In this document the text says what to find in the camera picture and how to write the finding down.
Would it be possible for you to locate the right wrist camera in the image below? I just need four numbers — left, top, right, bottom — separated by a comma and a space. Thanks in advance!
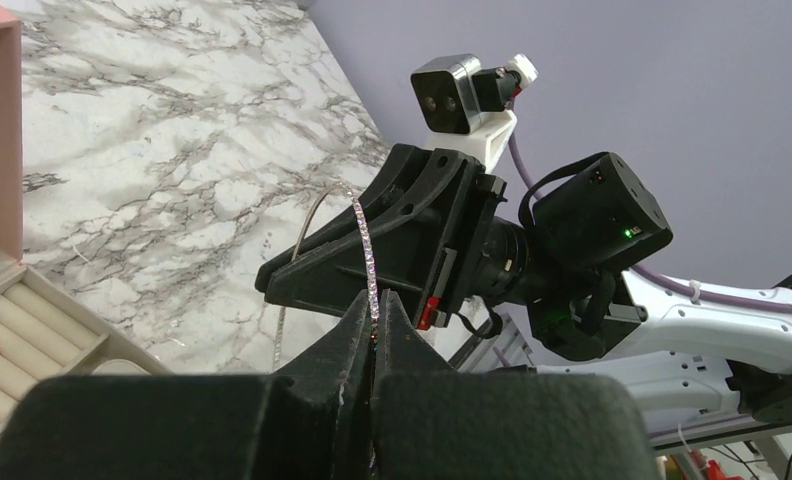
410, 54, 538, 173

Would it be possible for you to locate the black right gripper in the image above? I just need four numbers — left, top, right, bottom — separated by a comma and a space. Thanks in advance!
254, 144, 508, 328

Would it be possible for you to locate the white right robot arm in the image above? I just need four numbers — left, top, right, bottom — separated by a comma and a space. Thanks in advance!
255, 144, 792, 424

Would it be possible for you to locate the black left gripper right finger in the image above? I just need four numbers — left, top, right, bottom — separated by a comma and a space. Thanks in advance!
372, 290, 659, 479

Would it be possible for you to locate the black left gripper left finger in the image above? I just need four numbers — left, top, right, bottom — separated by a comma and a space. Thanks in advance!
0, 293, 372, 479

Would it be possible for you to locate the pink jewelry box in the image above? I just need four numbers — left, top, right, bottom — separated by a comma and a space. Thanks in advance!
0, 5, 167, 433

